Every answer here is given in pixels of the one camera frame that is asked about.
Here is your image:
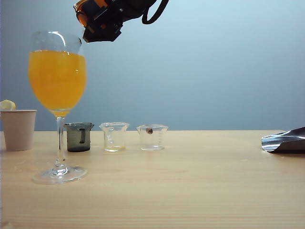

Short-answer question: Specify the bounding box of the smoke grey measuring cup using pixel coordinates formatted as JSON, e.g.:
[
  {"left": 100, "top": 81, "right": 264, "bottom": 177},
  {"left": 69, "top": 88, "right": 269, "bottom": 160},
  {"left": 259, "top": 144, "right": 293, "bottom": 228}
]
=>
[{"left": 64, "top": 122, "right": 95, "bottom": 153}]

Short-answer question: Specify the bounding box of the wine glass with orange drink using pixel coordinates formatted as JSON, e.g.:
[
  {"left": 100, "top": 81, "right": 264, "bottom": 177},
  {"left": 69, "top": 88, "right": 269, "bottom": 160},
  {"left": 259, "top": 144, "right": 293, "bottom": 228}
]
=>
[{"left": 28, "top": 30, "right": 88, "bottom": 186}]

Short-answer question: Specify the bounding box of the clear measuring cup red dot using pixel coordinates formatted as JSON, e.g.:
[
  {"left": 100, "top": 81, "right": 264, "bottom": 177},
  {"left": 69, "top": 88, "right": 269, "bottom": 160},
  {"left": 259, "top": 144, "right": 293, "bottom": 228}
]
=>
[{"left": 136, "top": 124, "right": 169, "bottom": 151}]

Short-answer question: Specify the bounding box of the clear measuring cup yellow residue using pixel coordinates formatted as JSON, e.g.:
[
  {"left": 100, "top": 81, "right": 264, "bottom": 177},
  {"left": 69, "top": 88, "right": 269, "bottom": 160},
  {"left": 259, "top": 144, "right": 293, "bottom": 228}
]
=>
[{"left": 99, "top": 122, "right": 130, "bottom": 153}]

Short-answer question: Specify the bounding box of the amber measuring cup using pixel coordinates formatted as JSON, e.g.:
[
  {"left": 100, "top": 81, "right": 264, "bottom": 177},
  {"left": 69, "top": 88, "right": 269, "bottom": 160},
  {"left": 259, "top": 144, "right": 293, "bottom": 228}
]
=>
[{"left": 73, "top": 0, "right": 96, "bottom": 29}]

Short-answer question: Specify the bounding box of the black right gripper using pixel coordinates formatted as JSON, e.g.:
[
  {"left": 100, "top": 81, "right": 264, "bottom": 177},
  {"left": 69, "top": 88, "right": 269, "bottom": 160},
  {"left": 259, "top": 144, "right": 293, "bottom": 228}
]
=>
[{"left": 82, "top": 0, "right": 155, "bottom": 42}]

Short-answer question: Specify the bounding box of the yellow lemon slice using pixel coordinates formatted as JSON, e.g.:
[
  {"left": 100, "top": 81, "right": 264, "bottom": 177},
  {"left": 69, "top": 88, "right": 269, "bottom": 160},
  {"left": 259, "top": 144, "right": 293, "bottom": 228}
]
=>
[{"left": 0, "top": 99, "right": 16, "bottom": 112}]

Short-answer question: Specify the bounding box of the beige paper cup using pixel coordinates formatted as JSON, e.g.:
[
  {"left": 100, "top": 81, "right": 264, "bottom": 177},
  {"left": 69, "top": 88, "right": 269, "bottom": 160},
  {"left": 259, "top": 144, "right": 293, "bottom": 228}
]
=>
[{"left": 0, "top": 109, "right": 38, "bottom": 152}]

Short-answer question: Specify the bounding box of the black looped gripper cable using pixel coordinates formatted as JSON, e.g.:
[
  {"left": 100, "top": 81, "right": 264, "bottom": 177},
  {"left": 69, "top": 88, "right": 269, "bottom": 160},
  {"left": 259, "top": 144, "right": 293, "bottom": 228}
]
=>
[{"left": 142, "top": 0, "right": 170, "bottom": 25}]

